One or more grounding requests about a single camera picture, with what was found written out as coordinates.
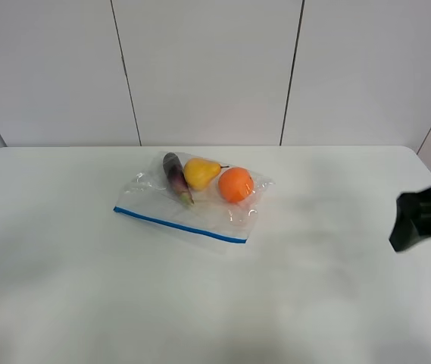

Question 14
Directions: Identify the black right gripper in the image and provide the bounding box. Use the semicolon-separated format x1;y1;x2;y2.
389;187;431;253

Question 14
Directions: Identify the clear zip bag blue zipper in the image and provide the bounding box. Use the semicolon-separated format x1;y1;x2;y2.
114;152;273;243

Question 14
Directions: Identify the yellow pear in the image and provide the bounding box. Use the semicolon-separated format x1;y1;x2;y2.
183;158;229;191

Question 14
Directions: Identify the orange fruit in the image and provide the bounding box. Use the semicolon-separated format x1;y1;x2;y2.
218;167;254;203

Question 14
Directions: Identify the purple eggplant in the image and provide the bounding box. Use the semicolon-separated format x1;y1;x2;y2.
163;152;194;206

